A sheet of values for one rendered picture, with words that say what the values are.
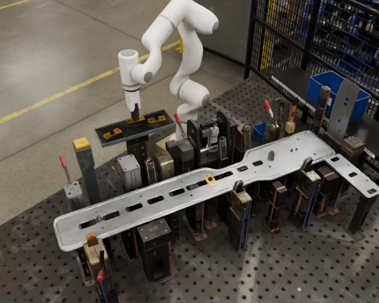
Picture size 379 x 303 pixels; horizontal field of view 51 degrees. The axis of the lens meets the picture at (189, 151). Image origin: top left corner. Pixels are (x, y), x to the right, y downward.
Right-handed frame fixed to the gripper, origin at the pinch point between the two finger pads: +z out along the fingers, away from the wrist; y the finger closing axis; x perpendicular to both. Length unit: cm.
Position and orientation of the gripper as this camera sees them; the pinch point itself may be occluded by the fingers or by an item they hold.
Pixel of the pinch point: (135, 115)
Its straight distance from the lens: 186.2
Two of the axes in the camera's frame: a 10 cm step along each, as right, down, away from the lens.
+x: 9.3, -2.4, 2.8
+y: 3.7, 6.1, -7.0
